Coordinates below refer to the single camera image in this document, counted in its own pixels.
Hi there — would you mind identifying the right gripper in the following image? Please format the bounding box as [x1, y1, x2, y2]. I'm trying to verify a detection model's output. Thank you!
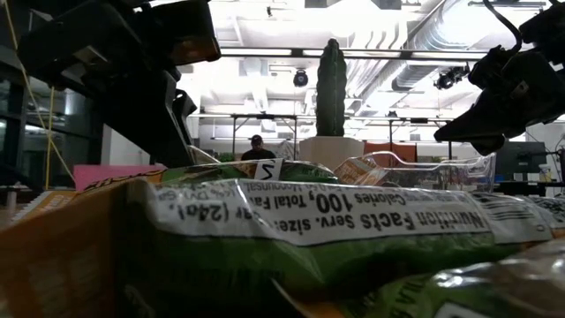
[434, 45, 565, 156]

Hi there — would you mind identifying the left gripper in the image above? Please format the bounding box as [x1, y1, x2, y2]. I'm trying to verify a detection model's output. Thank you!
[17, 0, 222, 168]

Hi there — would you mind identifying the white-labelled peanut butter granola bar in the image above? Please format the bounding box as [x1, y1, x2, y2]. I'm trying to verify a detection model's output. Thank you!
[162, 157, 340, 186]

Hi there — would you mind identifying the black monitor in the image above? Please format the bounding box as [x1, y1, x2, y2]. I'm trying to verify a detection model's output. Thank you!
[493, 140, 547, 182]

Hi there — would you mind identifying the clear plastic bin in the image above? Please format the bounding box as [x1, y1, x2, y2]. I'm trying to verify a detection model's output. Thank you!
[348, 150, 498, 194]

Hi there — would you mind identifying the black ceiling spotlight cluster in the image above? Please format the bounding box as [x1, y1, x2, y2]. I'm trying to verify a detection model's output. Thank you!
[433, 64, 471, 91]

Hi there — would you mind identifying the black background desk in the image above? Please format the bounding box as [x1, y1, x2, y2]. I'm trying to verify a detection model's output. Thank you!
[493, 178, 565, 198]

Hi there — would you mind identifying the orange panel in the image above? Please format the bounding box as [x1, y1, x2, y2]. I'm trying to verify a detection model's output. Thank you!
[364, 141, 418, 163]

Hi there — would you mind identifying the pink plastic bin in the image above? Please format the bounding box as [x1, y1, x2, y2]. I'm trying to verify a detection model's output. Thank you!
[72, 163, 168, 192]

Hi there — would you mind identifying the person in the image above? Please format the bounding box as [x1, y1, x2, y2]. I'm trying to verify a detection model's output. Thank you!
[240, 134, 277, 162]

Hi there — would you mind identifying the overhead light bar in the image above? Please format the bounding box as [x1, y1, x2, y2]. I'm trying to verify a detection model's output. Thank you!
[219, 46, 489, 62]

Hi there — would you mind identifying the green cactus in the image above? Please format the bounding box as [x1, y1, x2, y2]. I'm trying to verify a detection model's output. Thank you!
[315, 38, 349, 137]

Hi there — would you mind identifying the background black workstation frame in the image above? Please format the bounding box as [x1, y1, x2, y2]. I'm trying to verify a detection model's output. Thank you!
[230, 113, 299, 167]
[387, 117, 455, 160]

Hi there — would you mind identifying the hanging yellow cable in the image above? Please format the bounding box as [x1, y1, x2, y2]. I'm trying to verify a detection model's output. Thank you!
[2, 0, 76, 191]

